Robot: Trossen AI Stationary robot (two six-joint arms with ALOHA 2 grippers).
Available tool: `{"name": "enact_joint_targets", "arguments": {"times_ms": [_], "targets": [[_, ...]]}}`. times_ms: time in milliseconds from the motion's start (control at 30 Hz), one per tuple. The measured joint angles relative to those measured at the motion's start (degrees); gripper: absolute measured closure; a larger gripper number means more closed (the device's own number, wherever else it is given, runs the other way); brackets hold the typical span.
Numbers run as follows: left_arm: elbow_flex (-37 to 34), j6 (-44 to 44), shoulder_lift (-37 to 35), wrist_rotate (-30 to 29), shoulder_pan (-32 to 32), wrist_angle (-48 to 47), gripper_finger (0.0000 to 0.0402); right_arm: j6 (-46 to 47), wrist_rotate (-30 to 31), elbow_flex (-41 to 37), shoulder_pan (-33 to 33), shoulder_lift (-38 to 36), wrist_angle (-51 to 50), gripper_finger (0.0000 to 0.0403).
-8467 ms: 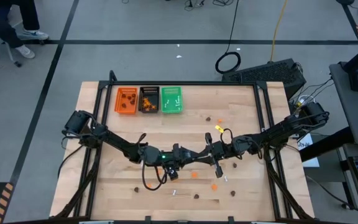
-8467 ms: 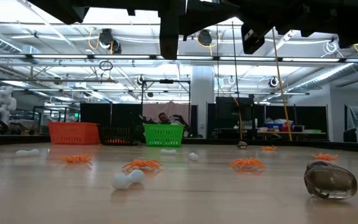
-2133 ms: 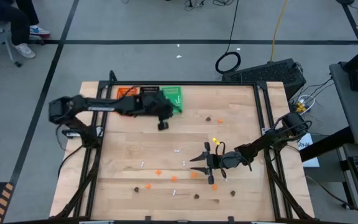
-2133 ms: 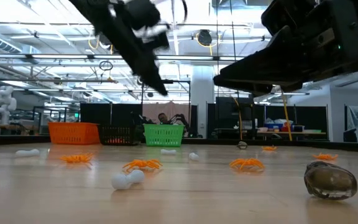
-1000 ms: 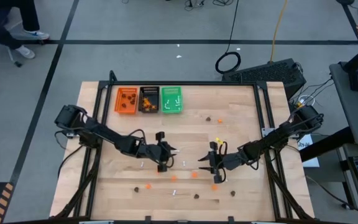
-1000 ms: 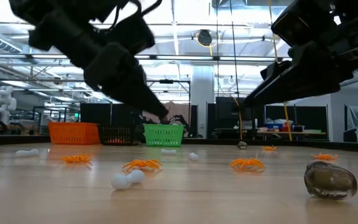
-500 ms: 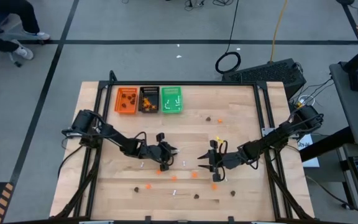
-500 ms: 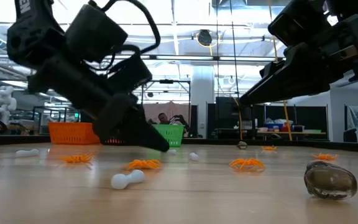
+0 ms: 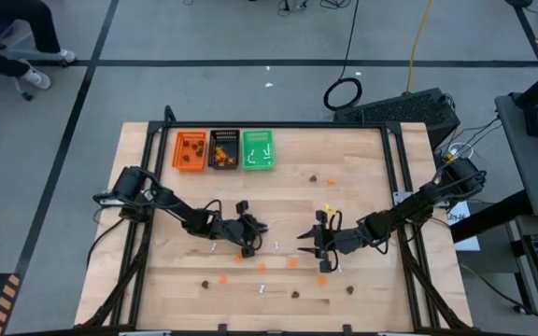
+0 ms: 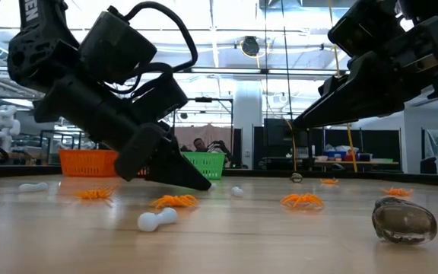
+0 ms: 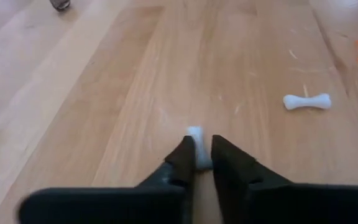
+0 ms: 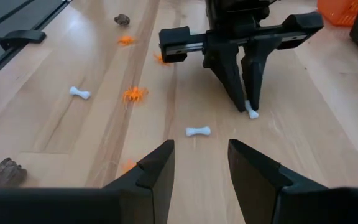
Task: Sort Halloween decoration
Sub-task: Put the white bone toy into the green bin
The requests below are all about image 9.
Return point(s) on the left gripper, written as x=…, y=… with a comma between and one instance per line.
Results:
x=246, y=233

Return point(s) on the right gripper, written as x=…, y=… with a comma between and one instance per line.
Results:
x=322, y=242

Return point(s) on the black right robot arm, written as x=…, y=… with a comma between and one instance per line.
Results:
x=414, y=205

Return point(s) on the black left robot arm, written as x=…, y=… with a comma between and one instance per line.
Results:
x=185, y=214

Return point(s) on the yellow tag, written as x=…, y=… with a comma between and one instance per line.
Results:
x=330, y=208

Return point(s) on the green plastic basket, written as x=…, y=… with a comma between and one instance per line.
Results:
x=257, y=140

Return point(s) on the orange plastic basket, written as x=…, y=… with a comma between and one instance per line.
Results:
x=189, y=163

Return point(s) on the black plastic basket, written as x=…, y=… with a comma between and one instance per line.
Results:
x=213, y=140

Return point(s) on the white paper sheet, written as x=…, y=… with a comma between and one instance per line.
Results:
x=465, y=233

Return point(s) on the black computer tower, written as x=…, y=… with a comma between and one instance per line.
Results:
x=400, y=109

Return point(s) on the power strip with plugs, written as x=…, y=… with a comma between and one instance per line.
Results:
x=458, y=151

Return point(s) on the grey desk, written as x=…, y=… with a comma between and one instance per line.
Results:
x=530, y=163

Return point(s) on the white shoe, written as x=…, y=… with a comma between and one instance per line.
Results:
x=35, y=78
x=66, y=56

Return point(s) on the grey office chair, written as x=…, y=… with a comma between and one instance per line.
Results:
x=31, y=54

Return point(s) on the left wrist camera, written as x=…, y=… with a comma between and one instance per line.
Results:
x=228, y=229

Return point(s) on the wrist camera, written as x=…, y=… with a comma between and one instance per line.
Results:
x=348, y=240
x=228, y=229

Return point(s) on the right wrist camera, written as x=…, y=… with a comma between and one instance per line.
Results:
x=348, y=240

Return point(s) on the black table edge bracket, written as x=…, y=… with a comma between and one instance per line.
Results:
x=344, y=328
x=222, y=328

